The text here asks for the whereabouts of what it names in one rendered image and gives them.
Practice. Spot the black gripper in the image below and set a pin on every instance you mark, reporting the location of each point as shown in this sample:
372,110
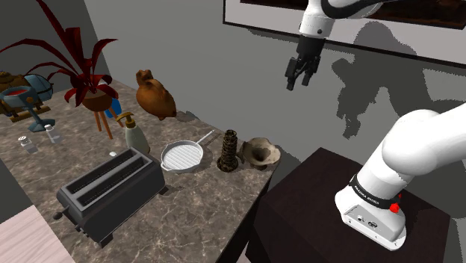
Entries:
309,49

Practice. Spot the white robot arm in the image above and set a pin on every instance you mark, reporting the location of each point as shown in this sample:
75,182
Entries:
407,153

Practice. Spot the beige wavy bowl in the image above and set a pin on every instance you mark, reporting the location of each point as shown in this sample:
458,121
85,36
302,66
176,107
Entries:
260,152

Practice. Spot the dark woven vase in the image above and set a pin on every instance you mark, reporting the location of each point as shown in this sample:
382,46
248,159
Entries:
228,151

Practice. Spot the dark robot stand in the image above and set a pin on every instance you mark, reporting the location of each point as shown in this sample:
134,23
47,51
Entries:
313,211

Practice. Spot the white grill pan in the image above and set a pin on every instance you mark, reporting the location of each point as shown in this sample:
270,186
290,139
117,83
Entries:
182,156

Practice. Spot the brown animal figure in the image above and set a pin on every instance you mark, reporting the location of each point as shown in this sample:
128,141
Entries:
154,95

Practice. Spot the beige soap dispenser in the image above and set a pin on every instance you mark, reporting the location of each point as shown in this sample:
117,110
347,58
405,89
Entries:
135,136

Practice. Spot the blue cup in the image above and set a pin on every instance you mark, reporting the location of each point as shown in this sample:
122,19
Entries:
113,108

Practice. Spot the red potted plant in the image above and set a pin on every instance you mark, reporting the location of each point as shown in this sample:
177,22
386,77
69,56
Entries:
87,83

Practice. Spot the dark grey toaster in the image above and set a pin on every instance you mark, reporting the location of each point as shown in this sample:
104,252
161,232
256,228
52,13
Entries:
113,189

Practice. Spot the glass salt shaker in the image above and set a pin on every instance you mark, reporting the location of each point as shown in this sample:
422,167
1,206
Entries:
27,144
53,133

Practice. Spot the blue and brown appliance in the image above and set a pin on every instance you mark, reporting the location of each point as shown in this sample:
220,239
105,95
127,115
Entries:
36,87

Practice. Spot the blue stand with red bowl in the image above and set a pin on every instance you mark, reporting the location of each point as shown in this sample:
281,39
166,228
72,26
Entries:
22,98

